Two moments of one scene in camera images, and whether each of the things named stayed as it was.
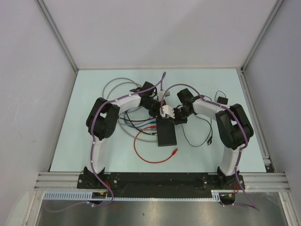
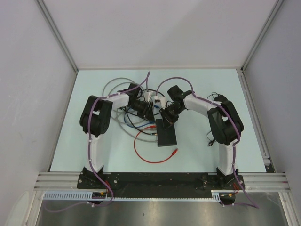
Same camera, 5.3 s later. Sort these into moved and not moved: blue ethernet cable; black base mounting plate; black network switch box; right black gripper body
Moved: right black gripper body
Not moved: black network switch box; black base mounting plate; blue ethernet cable
